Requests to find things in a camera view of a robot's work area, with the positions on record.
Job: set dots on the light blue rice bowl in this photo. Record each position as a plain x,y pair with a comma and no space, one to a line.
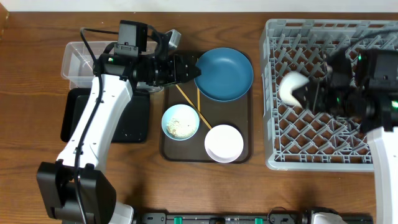
180,122

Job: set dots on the dark brown serving tray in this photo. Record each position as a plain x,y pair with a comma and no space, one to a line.
237,113

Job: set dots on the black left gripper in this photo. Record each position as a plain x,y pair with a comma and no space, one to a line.
178,76

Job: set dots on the white bowl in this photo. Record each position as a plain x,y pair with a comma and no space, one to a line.
224,143

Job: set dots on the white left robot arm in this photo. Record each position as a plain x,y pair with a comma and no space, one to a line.
74,188

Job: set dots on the clear plastic bin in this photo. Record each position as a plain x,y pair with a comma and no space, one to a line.
77,65

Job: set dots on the short wooden chopstick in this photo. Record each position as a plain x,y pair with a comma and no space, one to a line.
198,100

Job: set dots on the long wooden chopstick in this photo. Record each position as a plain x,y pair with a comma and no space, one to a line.
194,107

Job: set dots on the white cup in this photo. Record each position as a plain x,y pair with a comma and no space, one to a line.
290,82

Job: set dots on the black plastic tray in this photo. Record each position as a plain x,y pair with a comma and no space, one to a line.
132,126

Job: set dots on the grey dishwasher rack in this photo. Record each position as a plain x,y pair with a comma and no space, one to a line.
297,139

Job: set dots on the blue plate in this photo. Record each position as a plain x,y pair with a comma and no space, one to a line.
226,74

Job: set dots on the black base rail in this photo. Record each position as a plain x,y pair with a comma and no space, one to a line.
280,216

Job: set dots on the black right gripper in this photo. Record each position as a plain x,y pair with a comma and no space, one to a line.
319,101

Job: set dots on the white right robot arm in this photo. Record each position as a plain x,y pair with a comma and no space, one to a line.
367,92

